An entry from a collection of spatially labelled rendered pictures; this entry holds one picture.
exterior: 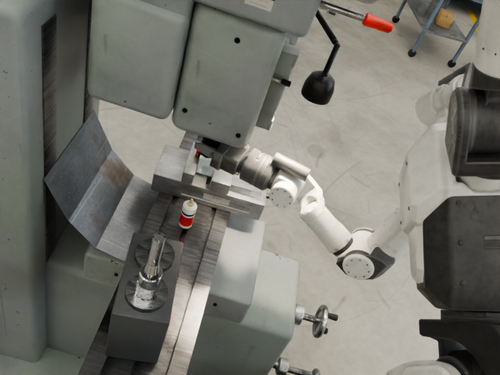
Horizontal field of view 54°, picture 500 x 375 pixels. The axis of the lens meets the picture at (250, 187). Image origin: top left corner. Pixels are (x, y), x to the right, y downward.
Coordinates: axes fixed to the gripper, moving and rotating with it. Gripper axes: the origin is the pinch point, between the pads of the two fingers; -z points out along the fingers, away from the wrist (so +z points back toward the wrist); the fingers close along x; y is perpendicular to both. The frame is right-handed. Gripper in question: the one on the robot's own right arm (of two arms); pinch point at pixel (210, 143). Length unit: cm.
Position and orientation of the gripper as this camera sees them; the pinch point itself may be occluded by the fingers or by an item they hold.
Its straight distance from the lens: 128.2
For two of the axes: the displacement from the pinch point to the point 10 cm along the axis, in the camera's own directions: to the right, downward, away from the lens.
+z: 8.8, 4.6, -1.3
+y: -2.6, 7.0, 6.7
